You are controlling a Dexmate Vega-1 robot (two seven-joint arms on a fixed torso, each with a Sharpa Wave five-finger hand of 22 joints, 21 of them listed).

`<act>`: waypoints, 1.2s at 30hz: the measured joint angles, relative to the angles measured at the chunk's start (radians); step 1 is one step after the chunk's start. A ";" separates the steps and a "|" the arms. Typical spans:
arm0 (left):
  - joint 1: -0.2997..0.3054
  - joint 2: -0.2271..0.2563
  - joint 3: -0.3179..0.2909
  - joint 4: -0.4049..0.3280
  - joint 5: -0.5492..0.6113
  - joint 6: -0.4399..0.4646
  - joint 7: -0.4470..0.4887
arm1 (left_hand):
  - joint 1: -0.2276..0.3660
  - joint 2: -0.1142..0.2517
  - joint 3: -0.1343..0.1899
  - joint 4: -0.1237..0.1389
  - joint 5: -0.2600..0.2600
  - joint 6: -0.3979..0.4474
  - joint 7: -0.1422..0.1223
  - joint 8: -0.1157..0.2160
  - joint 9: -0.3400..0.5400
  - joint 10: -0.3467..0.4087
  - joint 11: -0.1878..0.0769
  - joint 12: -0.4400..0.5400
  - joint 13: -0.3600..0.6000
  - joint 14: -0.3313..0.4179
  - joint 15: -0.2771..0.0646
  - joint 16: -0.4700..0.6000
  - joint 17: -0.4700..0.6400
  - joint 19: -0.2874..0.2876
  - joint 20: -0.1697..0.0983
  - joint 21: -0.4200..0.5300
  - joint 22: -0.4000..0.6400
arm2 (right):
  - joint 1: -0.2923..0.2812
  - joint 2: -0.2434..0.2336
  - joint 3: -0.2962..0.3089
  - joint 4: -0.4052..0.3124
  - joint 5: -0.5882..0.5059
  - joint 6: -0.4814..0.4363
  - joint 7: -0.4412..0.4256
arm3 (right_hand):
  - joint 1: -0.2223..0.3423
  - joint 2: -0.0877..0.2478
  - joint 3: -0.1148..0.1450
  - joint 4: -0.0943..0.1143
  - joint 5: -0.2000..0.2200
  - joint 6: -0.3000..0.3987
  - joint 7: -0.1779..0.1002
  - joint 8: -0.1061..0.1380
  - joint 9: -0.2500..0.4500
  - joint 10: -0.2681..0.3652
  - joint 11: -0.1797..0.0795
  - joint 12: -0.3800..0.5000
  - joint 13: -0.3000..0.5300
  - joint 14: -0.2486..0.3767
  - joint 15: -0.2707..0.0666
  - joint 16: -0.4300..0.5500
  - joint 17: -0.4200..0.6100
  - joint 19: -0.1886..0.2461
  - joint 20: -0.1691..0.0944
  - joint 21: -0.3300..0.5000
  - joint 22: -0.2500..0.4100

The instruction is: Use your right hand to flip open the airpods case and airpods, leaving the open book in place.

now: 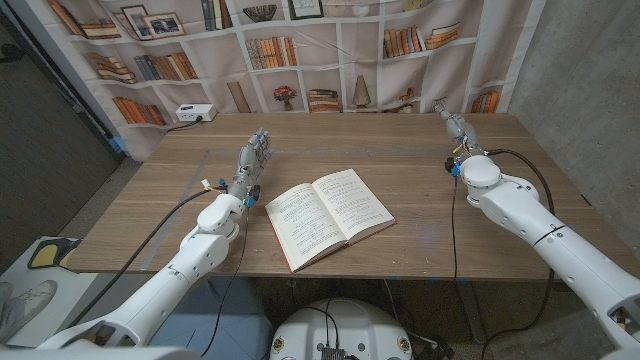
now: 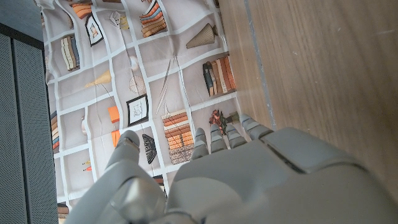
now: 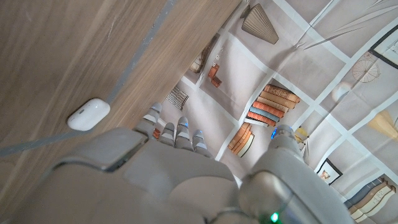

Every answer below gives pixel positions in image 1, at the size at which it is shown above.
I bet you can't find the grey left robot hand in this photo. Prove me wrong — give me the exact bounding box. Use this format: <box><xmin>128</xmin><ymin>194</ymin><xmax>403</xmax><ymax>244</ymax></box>
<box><xmin>227</xmin><ymin>126</ymin><xmax>273</xmax><ymax>202</ymax></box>

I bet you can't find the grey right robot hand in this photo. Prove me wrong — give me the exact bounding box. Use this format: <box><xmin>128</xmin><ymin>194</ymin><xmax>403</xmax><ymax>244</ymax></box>
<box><xmin>432</xmin><ymin>102</ymin><xmax>486</xmax><ymax>157</ymax></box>

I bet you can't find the open book red cover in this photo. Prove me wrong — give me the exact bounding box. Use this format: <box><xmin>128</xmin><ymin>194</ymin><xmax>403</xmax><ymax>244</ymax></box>
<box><xmin>264</xmin><ymin>168</ymin><xmax>397</xmax><ymax>275</ymax></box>

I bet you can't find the white power strip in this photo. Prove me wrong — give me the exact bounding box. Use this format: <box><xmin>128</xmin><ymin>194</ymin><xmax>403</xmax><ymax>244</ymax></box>
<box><xmin>175</xmin><ymin>103</ymin><xmax>218</xmax><ymax>124</ymax></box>

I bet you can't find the printed bookshelf backdrop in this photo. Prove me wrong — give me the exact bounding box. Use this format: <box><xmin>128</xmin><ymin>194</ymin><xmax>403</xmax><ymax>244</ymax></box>
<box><xmin>9</xmin><ymin>0</ymin><xmax>547</xmax><ymax>162</ymax></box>

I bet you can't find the blue floor mat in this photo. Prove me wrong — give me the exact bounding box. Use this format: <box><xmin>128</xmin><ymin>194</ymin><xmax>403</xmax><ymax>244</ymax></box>
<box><xmin>149</xmin><ymin>277</ymin><xmax>275</xmax><ymax>360</ymax></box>

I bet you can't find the grey table leg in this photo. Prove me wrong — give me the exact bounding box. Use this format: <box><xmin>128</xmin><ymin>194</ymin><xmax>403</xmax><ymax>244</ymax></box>
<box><xmin>457</xmin><ymin>280</ymin><xmax>489</xmax><ymax>346</ymax></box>

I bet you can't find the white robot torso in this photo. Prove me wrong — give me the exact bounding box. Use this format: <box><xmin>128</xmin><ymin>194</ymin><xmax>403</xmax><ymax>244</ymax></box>
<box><xmin>268</xmin><ymin>298</ymin><xmax>415</xmax><ymax>360</ymax></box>

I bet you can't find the black floor adapter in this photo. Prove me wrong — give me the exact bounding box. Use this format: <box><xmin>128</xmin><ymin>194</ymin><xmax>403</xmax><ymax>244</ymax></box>
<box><xmin>410</xmin><ymin>333</ymin><xmax>455</xmax><ymax>360</ymax></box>

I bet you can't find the white floor board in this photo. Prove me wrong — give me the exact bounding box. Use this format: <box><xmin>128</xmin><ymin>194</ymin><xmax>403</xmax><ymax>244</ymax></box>
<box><xmin>0</xmin><ymin>235</ymin><xmax>99</xmax><ymax>349</ymax></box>

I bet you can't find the yellow and black pad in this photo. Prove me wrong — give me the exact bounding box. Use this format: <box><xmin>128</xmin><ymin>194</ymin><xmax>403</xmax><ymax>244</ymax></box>
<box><xmin>27</xmin><ymin>237</ymin><xmax>83</xmax><ymax>271</ymax></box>

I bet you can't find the white sneaker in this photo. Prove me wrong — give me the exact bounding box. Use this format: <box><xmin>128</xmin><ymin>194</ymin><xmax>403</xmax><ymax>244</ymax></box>
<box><xmin>0</xmin><ymin>279</ymin><xmax>59</xmax><ymax>344</ymax></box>

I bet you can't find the black power strip cable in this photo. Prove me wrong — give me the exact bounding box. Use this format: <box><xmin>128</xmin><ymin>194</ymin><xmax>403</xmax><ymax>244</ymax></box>
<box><xmin>166</xmin><ymin>117</ymin><xmax>204</xmax><ymax>134</ymax></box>

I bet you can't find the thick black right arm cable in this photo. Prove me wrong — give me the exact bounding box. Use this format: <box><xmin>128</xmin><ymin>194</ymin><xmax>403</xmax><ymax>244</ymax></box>
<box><xmin>479</xmin><ymin>148</ymin><xmax>557</xmax><ymax>360</ymax></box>

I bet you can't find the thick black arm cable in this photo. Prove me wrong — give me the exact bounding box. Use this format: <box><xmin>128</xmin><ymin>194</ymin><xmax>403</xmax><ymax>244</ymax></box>
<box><xmin>479</xmin><ymin>148</ymin><xmax>557</xmax><ymax>360</ymax></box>
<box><xmin>67</xmin><ymin>185</ymin><xmax>224</xmax><ymax>327</ymax></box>

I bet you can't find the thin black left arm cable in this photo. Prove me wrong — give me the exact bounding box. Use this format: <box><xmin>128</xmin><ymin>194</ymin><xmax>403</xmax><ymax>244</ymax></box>
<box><xmin>199</xmin><ymin>204</ymin><xmax>251</xmax><ymax>358</ymax></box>

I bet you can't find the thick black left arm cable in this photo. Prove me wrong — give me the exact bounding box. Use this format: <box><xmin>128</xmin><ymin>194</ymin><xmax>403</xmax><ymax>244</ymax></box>
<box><xmin>67</xmin><ymin>185</ymin><xmax>224</xmax><ymax>327</ymax></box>

